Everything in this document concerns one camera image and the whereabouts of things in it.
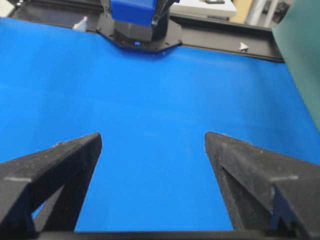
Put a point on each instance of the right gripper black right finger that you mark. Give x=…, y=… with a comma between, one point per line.
x=265, y=190

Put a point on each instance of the white box in background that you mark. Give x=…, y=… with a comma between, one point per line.
x=204, y=8

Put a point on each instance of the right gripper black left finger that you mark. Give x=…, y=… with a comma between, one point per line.
x=45, y=190

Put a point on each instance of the green backdrop cloth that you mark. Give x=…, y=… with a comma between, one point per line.
x=298, y=38

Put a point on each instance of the blue table mat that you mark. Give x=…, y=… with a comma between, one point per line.
x=152, y=111

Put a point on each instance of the black table frame rail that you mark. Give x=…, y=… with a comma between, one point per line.
x=217, y=35

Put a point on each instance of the left arm base blue black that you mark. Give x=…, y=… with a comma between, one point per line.
x=140, y=25

